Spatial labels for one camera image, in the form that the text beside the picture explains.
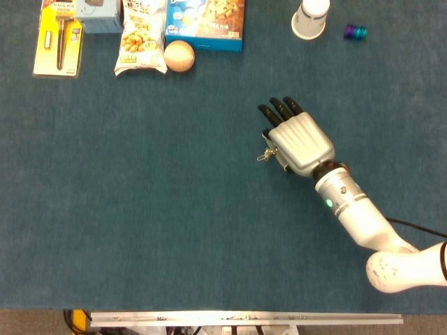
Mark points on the white peanut snack bag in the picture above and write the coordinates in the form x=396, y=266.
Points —
x=141, y=42

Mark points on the purple teal spring toy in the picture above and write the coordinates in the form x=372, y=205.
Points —
x=355, y=32

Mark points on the yellow object under table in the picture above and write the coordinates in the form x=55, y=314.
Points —
x=79, y=319

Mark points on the aluminium rail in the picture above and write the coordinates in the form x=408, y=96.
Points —
x=244, y=318

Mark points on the blue cookie box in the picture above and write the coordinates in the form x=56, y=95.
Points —
x=206, y=24

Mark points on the paperclip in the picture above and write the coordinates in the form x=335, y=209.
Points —
x=261, y=157

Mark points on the small light blue box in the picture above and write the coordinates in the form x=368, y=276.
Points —
x=99, y=19

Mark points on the yellow razor blister pack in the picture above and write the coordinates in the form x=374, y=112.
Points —
x=58, y=42

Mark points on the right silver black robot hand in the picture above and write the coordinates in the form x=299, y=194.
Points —
x=302, y=143

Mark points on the white paper cup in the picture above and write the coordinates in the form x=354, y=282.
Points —
x=310, y=19

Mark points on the teal felt table cover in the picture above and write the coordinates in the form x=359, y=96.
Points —
x=139, y=192

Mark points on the beige ball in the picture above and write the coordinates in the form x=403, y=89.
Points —
x=179, y=56

